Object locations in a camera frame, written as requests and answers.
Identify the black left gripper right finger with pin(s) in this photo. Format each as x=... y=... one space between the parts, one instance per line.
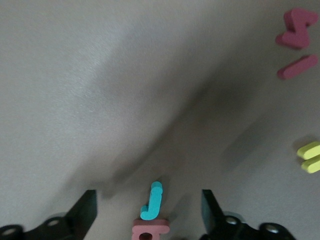
x=215 y=220

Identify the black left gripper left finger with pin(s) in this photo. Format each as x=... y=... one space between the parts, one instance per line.
x=80 y=220

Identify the pink foam letter b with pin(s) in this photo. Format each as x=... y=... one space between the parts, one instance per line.
x=140 y=227

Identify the teal foam letter j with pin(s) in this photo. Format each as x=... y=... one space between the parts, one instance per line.
x=153 y=203

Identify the yellow foam letter n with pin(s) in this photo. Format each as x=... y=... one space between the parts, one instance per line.
x=311 y=150

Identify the brown table cover sheet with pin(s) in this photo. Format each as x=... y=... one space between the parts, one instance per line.
x=100 y=87

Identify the dark red foam letter l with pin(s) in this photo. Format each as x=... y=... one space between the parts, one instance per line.
x=297 y=67

